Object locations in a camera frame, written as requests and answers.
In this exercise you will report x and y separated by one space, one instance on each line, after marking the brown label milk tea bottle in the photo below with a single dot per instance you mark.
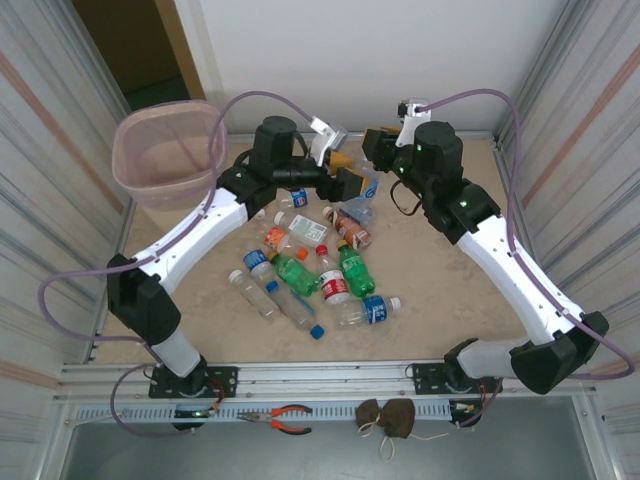
352 231

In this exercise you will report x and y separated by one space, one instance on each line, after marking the white green label clear bottle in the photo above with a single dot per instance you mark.
307 229

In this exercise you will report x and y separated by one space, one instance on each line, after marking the green Sprite bottle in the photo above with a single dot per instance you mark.
295 274
354 270

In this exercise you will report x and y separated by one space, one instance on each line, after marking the red white label bottle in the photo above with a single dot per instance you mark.
334 287

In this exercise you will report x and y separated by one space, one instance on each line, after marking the Pepsi label clear bottle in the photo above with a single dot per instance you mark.
256 261
299 197

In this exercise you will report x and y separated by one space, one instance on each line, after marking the clear bottle wide blue cap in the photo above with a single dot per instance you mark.
299 310

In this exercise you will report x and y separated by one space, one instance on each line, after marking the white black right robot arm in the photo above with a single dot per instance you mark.
515 280

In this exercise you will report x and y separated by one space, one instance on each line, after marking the beige bin with pink liner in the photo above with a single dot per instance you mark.
165 150

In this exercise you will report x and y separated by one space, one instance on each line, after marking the light blue label bottle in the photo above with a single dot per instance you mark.
360 212

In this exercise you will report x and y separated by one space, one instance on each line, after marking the crushed clear plastic bottle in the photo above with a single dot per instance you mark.
261 229

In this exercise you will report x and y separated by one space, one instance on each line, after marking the orange label orange cap bottle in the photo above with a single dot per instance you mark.
274 238

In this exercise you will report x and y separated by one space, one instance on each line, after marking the blue label white cap bottle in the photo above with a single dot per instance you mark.
374 309

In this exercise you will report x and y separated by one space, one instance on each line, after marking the brown wooden door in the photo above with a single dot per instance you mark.
135 40

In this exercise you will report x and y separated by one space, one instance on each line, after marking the black electronics module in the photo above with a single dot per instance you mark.
192 414
462 410

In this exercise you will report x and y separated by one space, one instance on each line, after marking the aluminium frame bar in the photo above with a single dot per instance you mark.
450 135

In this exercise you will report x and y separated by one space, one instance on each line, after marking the aluminium mounting rail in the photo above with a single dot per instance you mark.
325 374

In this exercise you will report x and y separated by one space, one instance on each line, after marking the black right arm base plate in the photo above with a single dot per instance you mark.
425 377

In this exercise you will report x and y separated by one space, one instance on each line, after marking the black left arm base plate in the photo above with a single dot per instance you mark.
225 382

